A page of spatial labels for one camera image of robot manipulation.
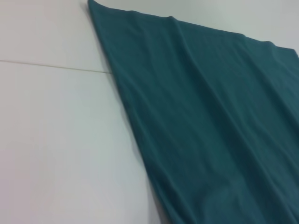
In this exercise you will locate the teal t-shirt with beige print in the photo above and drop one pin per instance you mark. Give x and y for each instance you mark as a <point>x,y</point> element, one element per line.
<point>210,116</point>

